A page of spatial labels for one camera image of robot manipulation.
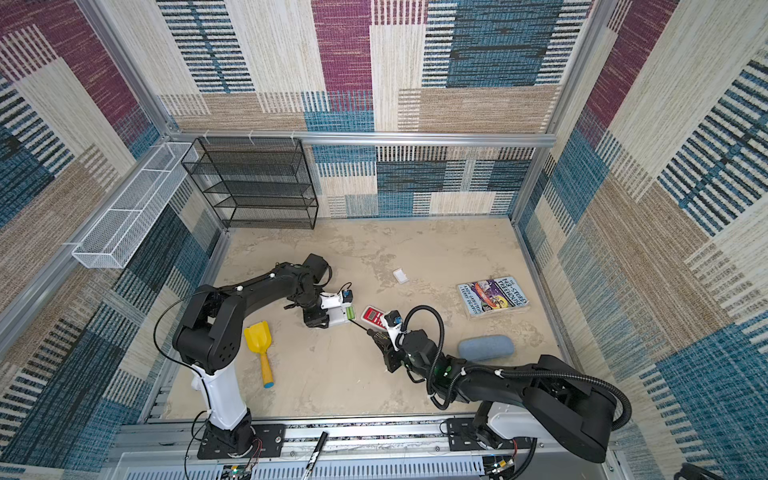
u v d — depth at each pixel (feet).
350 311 3.08
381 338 2.66
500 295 3.16
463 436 2.39
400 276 3.39
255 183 3.63
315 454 2.34
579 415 1.39
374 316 3.07
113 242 2.31
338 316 3.06
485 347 2.79
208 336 1.65
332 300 2.81
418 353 2.06
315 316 2.78
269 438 2.43
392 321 2.34
